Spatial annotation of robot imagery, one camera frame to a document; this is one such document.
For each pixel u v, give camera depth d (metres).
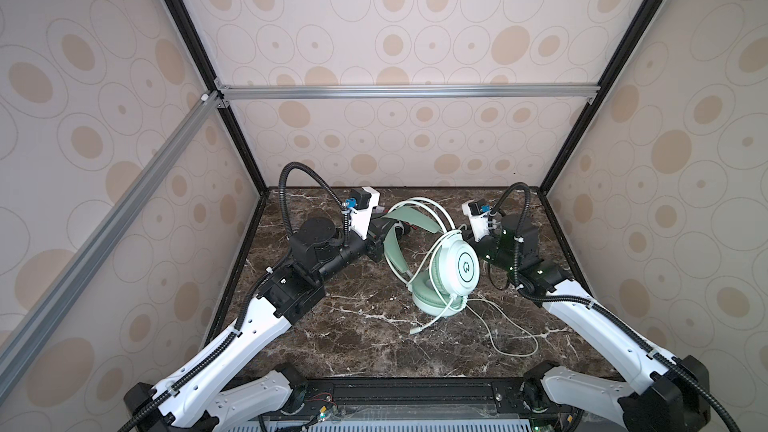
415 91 0.90
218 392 0.41
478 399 0.75
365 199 0.51
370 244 0.54
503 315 0.87
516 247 0.56
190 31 0.78
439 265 0.49
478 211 0.64
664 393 0.38
